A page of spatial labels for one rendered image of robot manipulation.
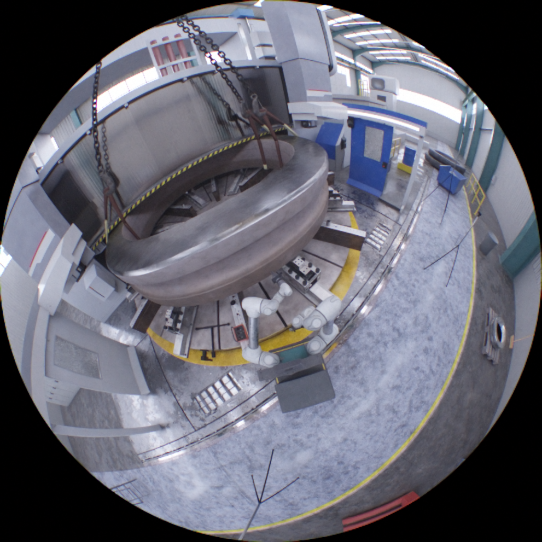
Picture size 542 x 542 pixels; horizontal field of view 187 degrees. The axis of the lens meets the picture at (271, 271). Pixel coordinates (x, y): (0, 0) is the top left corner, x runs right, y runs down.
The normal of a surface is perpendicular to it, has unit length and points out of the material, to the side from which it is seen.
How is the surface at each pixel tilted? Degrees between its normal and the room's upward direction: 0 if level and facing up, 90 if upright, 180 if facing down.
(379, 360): 0
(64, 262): 90
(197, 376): 0
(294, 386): 0
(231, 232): 45
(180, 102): 90
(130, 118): 90
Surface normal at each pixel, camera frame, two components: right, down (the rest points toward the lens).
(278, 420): -0.18, -0.54
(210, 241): 0.14, 0.13
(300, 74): -0.74, 0.62
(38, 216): 0.65, 0.56
